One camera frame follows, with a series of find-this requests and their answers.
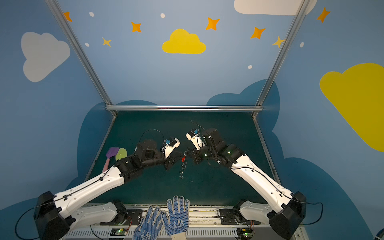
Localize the grey metal keyring plate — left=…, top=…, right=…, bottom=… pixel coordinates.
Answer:
left=179, top=149, right=189, bottom=179

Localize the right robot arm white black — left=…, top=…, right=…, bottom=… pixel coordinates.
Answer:
left=186, top=128, right=307, bottom=240

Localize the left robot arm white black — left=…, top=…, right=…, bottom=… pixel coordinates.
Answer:
left=34, top=138, right=180, bottom=240

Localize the green spatula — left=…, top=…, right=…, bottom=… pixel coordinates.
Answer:
left=115, top=148, right=127, bottom=161

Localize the purple spatula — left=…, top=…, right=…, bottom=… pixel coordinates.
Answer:
left=102, top=147, right=120, bottom=173

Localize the right blue dotted work glove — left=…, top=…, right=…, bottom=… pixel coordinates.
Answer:
left=162, top=196, right=190, bottom=240

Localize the blue dotted work glove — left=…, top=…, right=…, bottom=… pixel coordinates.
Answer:
left=162, top=196, right=190, bottom=240
left=132, top=206, right=164, bottom=240

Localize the left blue dotted work glove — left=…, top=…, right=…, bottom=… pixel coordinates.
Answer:
left=132, top=206, right=164, bottom=240

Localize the left green circuit board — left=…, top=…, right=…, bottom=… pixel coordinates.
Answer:
left=110, top=229, right=128, bottom=237

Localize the green circuit board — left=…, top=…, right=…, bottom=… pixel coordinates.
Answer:
left=110, top=229, right=128, bottom=237
left=236, top=228, right=254, bottom=240

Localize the right green circuit board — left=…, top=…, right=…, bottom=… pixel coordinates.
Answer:
left=236, top=228, right=254, bottom=240

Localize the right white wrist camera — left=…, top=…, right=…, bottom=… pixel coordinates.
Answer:
left=186, top=129, right=205, bottom=150

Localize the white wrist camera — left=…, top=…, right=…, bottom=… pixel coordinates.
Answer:
left=186, top=129, right=205, bottom=150
left=162, top=137, right=180, bottom=159

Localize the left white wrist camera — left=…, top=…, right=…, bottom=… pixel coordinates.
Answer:
left=162, top=137, right=180, bottom=159

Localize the aluminium rear frame bar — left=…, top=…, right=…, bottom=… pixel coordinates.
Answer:
left=106, top=105, right=263, bottom=112

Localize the aluminium front rail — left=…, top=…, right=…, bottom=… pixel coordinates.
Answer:
left=47, top=204, right=310, bottom=240

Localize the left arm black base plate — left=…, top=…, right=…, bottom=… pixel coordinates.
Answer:
left=100, top=209, right=143, bottom=226

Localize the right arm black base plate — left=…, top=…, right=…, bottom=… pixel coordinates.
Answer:
left=217, top=209, right=261, bottom=226

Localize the aluminium right frame post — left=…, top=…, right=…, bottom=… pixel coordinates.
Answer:
left=252, top=0, right=311, bottom=120

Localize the aluminium frame post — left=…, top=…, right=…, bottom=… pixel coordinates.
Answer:
left=252, top=0, right=311, bottom=120
left=45, top=0, right=113, bottom=107

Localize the aluminium left frame post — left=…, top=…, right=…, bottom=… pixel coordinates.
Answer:
left=45, top=0, right=113, bottom=107

